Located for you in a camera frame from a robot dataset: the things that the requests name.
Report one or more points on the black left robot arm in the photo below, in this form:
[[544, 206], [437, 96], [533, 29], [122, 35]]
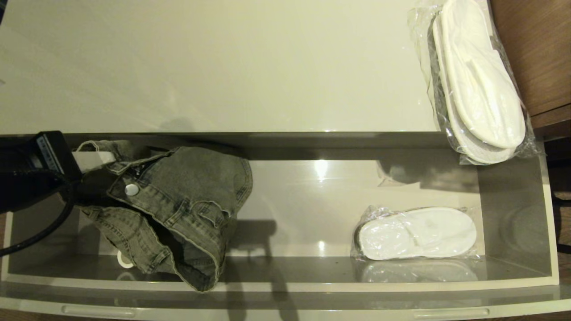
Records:
[[11, 178]]

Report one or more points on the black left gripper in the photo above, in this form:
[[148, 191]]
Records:
[[49, 178]]

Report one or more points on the short white slippers in plastic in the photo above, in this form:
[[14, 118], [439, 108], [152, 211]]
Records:
[[419, 234]]

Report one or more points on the white paper roll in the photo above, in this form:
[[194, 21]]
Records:
[[125, 262]]

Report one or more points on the long white slippers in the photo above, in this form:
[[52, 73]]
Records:
[[482, 89]]

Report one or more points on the brown wooden cabinet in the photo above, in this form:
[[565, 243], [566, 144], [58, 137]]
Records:
[[544, 53]]

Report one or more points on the glossy grey drawer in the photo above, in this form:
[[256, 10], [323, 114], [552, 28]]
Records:
[[312, 214]]

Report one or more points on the grey denim jeans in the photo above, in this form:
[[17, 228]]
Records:
[[192, 191]]

